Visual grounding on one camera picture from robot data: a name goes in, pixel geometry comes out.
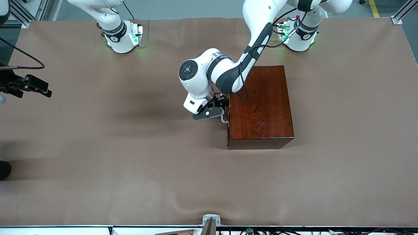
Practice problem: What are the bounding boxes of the white metal drawer handle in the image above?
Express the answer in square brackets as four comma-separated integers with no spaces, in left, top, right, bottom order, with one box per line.
[220,94,229,124]

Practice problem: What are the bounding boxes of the arm base connector panel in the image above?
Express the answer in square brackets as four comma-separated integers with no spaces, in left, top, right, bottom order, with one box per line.
[278,20,292,44]

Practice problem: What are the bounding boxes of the dark red wooden cabinet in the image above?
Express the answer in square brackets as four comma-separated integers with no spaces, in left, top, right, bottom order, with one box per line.
[228,65,295,150]

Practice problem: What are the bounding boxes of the black round object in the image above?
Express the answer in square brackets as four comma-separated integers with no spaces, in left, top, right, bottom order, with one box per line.
[0,161,12,181]

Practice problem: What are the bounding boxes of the table cover sheet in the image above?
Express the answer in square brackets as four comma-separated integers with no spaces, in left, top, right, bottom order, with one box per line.
[0,17,418,228]

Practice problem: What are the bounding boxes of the wooden board piece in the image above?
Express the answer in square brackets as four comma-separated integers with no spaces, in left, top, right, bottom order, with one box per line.
[155,229,196,235]

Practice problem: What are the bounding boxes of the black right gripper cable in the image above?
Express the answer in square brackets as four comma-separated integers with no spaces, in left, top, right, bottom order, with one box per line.
[0,37,45,70]

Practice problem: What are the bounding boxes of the aluminium frame profile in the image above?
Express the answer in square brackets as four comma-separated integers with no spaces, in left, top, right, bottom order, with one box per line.
[391,0,418,25]
[9,0,62,28]

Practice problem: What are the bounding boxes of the grey front camera mount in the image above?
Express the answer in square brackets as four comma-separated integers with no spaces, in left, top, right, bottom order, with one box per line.
[200,214,221,235]

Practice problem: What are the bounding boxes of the thin black base cable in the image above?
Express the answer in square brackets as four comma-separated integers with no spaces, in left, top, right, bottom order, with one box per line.
[122,0,135,21]

